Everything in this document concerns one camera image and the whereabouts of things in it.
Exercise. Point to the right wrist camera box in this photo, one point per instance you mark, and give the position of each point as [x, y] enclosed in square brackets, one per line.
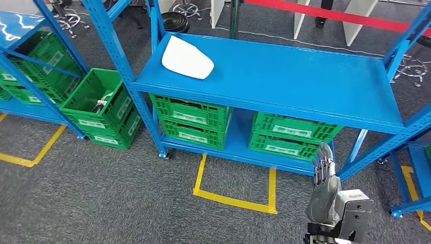
[353, 208]

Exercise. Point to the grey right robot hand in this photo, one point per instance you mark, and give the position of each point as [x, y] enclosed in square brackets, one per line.
[323, 198]

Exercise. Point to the black round stool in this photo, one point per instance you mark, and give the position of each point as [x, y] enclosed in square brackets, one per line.
[175, 23]

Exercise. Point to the person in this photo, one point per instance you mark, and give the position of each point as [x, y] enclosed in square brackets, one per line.
[321, 18]

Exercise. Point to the white plastic mirror cover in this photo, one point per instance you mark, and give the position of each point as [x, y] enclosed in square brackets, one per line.
[187, 59]

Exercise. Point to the blue metal shelf rack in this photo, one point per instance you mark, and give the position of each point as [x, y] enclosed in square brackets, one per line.
[17, 23]
[414, 205]
[286, 77]

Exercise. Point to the red barrier belt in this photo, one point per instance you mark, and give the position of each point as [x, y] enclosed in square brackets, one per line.
[336, 15]

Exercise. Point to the chrome stool base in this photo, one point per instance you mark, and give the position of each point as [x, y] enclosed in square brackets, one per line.
[69, 20]
[187, 6]
[412, 64]

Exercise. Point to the dark barrier post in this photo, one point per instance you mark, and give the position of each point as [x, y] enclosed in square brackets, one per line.
[234, 17]

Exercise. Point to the green plastic crate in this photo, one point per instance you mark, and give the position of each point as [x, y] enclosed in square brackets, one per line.
[293, 126]
[188, 107]
[428, 153]
[107, 139]
[30, 97]
[87, 123]
[50, 57]
[192, 136]
[8, 78]
[282, 148]

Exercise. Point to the white desk panel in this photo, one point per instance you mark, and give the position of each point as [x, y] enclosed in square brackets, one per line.
[357, 23]
[299, 18]
[216, 13]

